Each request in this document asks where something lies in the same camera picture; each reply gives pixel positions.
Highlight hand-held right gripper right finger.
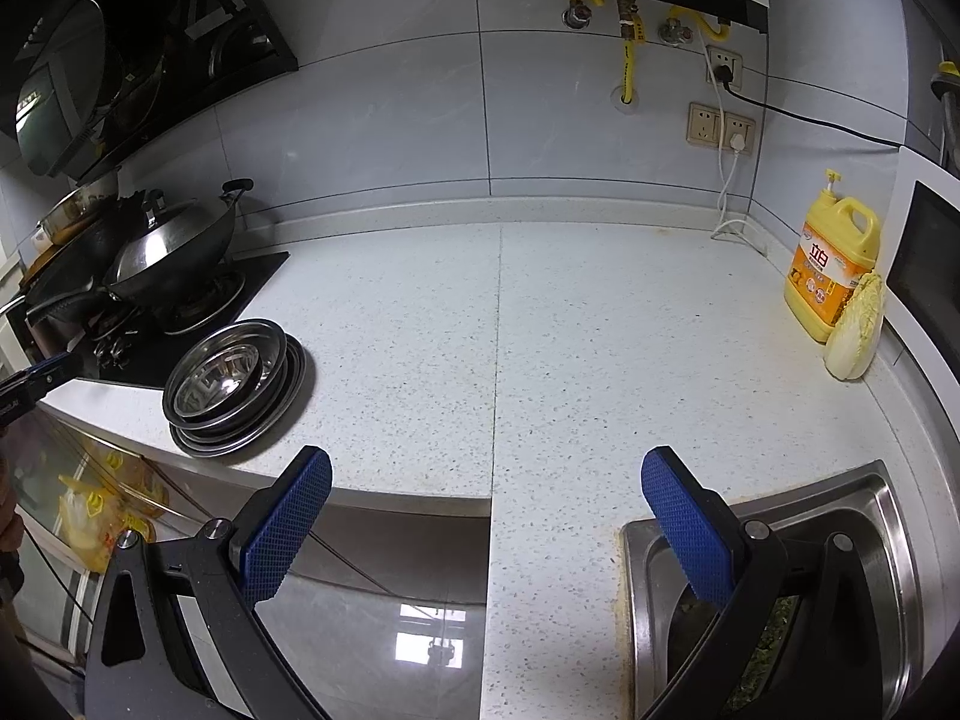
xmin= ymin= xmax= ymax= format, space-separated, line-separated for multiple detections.
xmin=637 ymin=446 xmax=886 ymax=720

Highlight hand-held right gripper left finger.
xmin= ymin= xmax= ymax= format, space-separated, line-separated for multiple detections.
xmin=84 ymin=446 xmax=353 ymax=720

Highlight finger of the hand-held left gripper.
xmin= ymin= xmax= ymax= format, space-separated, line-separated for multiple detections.
xmin=0 ymin=352 xmax=85 ymax=421

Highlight large labelled steel plate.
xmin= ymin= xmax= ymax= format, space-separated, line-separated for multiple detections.
xmin=169 ymin=339 xmax=307 ymax=458

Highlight medium steel bowl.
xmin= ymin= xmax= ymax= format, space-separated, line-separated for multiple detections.
xmin=174 ymin=341 xmax=265 ymax=415

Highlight large steel bowl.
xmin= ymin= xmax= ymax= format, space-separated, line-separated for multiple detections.
xmin=163 ymin=320 xmax=287 ymax=425

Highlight black frying pan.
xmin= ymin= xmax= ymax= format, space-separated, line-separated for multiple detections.
xmin=26 ymin=236 xmax=115 ymax=322

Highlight green leafy vegetables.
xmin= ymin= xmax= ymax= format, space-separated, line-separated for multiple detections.
xmin=667 ymin=592 xmax=803 ymax=717

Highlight yellow oil bottle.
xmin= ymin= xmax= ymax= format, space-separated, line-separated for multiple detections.
xmin=56 ymin=450 xmax=173 ymax=571

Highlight steel pan with food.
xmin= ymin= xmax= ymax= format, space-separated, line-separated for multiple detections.
xmin=36 ymin=184 xmax=121 ymax=245

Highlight steel wok lid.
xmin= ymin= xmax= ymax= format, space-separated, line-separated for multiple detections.
xmin=111 ymin=191 xmax=218 ymax=282

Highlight steel sink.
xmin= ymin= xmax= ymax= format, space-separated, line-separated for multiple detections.
xmin=619 ymin=460 xmax=927 ymax=720

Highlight black gas stove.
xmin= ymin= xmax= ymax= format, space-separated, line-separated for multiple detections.
xmin=22 ymin=251 xmax=291 ymax=391

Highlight black wok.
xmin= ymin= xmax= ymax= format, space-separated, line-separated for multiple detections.
xmin=105 ymin=178 xmax=254 ymax=308

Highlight napa cabbage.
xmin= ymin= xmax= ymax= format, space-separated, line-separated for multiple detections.
xmin=823 ymin=271 xmax=887 ymax=380

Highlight yellow detergent bottle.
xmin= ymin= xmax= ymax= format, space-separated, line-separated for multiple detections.
xmin=784 ymin=169 xmax=882 ymax=344

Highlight black range hood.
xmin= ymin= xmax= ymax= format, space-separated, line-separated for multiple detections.
xmin=0 ymin=0 xmax=299 ymax=181

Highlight white microwave oven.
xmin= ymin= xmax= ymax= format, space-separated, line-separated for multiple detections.
xmin=877 ymin=142 xmax=960 ymax=406

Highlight thin black cable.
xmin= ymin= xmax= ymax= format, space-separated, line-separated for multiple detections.
xmin=19 ymin=521 xmax=95 ymax=625

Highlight white power cable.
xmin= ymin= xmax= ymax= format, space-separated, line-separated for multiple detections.
xmin=711 ymin=131 xmax=755 ymax=241

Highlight beige double wall outlet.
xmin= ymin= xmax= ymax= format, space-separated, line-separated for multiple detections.
xmin=686 ymin=101 xmax=757 ymax=155

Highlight black power cable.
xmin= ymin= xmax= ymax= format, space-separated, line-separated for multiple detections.
xmin=720 ymin=71 xmax=902 ymax=149

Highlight long yellow gas hose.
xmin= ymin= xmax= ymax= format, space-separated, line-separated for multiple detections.
xmin=615 ymin=0 xmax=647 ymax=106

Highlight white wall outlet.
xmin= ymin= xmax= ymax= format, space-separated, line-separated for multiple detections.
xmin=705 ymin=45 xmax=743 ymax=89

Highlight short yellow hose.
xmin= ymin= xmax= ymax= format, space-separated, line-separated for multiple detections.
xmin=667 ymin=6 xmax=730 ymax=44

